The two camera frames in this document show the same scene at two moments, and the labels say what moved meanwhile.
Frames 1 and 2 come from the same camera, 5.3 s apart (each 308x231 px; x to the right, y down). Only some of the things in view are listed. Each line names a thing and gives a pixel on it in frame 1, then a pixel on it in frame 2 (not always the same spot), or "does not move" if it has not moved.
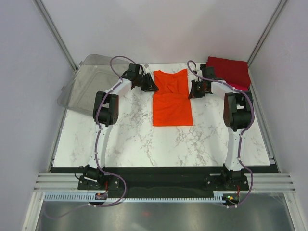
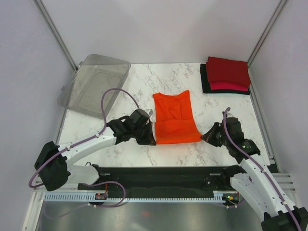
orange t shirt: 171,103 -> 174,122
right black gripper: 194,94 -> 209,136
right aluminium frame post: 272,20 does not move
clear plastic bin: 95,74 does not move
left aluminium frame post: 56,34 does not move
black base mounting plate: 144,182 does not move
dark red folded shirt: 230,70 does not move
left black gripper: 150,85 -> 149,139
